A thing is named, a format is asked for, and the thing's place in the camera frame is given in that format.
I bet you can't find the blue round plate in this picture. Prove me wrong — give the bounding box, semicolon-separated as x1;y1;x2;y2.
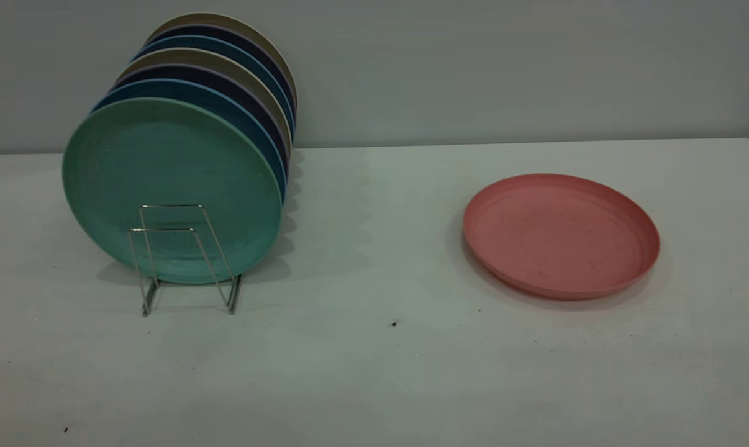
140;34;296;137
92;79;288;202

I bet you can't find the metal wire plate rack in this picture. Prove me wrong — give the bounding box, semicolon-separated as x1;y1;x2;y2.
128;204;243;317

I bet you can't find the green round plate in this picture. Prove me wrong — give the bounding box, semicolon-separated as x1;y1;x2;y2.
62;97;283;285

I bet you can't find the beige round plate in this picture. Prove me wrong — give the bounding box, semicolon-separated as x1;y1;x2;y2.
131;48;293;156
146;12;299;106

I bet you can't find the dark purple round plate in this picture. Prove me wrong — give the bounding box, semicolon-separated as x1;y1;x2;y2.
114;63;291;168
148;24;297;119

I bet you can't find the pink round plate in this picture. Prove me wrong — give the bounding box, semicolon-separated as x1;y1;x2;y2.
463;173;661;301

